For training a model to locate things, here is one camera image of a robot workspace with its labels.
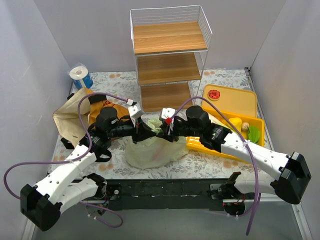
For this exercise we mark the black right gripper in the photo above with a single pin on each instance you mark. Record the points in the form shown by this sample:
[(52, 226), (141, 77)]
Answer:
[(170, 128)]

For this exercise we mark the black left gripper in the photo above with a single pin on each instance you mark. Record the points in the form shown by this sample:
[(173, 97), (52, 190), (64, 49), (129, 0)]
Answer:
[(137, 127)]

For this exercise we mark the light green plastic bag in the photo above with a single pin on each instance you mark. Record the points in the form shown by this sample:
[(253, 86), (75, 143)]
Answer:
[(154, 152)]

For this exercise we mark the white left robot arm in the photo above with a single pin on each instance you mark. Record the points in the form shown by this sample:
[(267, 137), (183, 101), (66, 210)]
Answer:
[(44, 202)]

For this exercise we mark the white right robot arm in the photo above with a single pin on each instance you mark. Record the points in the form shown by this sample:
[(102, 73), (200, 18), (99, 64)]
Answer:
[(286, 176)]

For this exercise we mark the white toy leek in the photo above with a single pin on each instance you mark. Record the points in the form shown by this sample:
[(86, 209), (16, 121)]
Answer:
[(220, 121)]

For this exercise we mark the floral patterned table mat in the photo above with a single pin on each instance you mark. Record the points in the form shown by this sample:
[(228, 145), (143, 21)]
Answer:
[(194, 165)]

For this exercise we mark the red toy donut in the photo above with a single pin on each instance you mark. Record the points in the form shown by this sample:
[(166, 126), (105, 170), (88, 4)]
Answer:
[(214, 95)]

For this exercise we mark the yellow toy bell pepper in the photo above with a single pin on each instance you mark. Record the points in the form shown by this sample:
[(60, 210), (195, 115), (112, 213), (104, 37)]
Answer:
[(236, 122)]

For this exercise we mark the white toy garlic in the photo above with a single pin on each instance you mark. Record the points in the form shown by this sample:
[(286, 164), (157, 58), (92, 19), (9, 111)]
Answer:
[(245, 126)]

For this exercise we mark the yellow flat tray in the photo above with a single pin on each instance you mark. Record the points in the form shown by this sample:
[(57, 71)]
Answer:
[(233, 100)]

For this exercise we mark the blue wrapped toilet paper roll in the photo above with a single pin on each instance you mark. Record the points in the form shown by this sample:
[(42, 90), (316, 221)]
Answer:
[(80, 76)]

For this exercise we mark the yellow plastic bin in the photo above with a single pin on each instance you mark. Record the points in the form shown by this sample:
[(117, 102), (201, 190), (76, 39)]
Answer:
[(193, 143)]

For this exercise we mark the green toy leaf vegetable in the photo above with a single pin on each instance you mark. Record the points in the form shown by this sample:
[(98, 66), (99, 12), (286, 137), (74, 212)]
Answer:
[(253, 134)]

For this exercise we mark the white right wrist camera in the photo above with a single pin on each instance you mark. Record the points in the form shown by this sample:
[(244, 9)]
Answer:
[(166, 115)]

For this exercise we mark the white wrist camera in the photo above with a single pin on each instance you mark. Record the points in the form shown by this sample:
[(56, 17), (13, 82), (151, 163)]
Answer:
[(135, 111), (166, 115)]

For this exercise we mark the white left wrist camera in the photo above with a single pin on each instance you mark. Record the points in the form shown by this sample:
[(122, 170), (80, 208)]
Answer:
[(135, 111)]

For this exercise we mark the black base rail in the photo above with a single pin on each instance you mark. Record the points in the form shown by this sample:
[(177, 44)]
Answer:
[(157, 194)]

